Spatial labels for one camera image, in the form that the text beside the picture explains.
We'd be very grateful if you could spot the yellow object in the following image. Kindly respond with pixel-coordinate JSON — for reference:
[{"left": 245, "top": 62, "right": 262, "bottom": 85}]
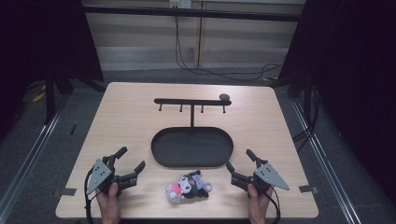
[{"left": 32, "top": 91, "right": 48, "bottom": 104}]

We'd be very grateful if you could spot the grey tape piece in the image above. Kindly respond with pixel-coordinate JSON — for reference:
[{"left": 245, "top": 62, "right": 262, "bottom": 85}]
[
  {"left": 59, "top": 187, "right": 78, "bottom": 197},
  {"left": 298, "top": 184, "right": 319, "bottom": 195}
]

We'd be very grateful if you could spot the white wall socket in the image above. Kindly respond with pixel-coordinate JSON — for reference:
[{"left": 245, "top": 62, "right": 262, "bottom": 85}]
[{"left": 168, "top": 0, "right": 192, "bottom": 9}]

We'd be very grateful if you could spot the hand-held gripper cable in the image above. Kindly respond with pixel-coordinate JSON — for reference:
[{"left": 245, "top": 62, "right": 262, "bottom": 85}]
[
  {"left": 82, "top": 167, "right": 103, "bottom": 224},
  {"left": 264, "top": 185, "right": 282, "bottom": 224}
]

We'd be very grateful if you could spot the person's left hand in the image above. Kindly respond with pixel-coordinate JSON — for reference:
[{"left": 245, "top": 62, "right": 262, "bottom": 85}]
[{"left": 94, "top": 182, "right": 122, "bottom": 224}]

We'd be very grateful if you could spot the black curtain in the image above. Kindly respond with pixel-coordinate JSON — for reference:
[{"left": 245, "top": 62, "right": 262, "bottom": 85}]
[
  {"left": 0, "top": 0, "right": 106, "bottom": 143},
  {"left": 270, "top": 0, "right": 396, "bottom": 207}
]

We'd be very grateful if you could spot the right hand-held gripper cable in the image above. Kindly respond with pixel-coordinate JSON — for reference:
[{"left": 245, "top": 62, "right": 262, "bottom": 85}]
[{"left": 264, "top": 185, "right": 282, "bottom": 224}]

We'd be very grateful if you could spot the bundle of black cables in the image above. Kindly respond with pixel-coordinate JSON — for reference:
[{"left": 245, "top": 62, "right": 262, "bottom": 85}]
[{"left": 291, "top": 86, "right": 322, "bottom": 154}]

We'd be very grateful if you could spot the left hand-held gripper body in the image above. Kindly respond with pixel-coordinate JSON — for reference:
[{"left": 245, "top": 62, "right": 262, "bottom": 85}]
[{"left": 85, "top": 155, "right": 138, "bottom": 197}]

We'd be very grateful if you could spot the left hand-held gripper cable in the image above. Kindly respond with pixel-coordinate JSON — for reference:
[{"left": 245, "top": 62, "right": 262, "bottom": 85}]
[{"left": 82, "top": 167, "right": 103, "bottom": 224}]

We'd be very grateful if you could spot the black hook stand with tray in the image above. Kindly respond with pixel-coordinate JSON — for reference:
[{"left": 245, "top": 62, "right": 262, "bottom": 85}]
[{"left": 150, "top": 97, "right": 234, "bottom": 169}]

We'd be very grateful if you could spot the black horizontal beam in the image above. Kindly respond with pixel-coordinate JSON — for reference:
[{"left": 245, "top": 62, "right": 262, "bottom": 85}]
[{"left": 81, "top": 4, "right": 304, "bottom": 23}]

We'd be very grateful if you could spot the black floor cable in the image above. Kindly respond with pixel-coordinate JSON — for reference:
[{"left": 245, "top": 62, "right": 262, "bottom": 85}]
[{"left": 174, "top": 14, "right": 284, "bottom": 83}]

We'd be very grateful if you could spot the person's right hand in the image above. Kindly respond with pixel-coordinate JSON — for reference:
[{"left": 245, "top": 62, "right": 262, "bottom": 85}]
[{"left": 247, "top": 183, "right": 274, "bottom": 224}]

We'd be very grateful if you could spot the black plush toy keychain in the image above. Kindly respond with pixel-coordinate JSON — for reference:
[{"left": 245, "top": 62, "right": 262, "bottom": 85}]
[{"left": 164, "top": 169, "right": 215, "bottom": 204}]

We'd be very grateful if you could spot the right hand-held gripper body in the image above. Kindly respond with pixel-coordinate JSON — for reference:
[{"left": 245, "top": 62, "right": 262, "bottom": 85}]
[{"left": 230, "top": 159, "right": 291, "bottom": 198}]

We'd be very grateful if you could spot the aluminium floor rail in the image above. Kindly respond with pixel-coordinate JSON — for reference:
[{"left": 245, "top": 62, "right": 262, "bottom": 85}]
[
  {"left": 290, "top": 98, "right": 362, "bottom": 224},
  {"left": 0, "top": 101, "right": 69, "bottom": 217}
]

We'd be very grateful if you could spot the black metal stand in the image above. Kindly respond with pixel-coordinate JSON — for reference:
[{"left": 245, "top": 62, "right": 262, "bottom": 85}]
[
  {"left": 303, "top": 73, "right": 314, "bottom": 133},
  {"left": 43, "top": 66, "right": 58, "bottom": 125}
]

